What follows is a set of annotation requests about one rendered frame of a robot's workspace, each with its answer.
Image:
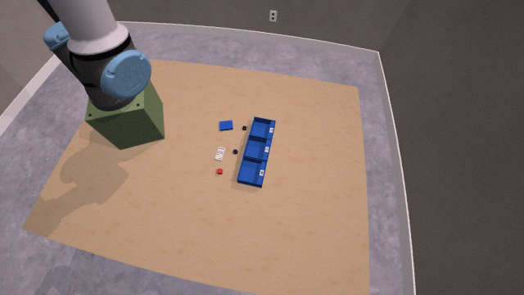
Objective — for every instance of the white domino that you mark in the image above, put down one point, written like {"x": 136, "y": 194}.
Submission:
{"x": 220, "y": 154}

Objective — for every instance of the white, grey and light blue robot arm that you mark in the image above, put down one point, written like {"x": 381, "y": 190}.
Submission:
{"x": 86, "y": 28}

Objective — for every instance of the blue three-compartment bin rack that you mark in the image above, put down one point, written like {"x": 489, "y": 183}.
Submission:
{"x": 256, "y": 154}

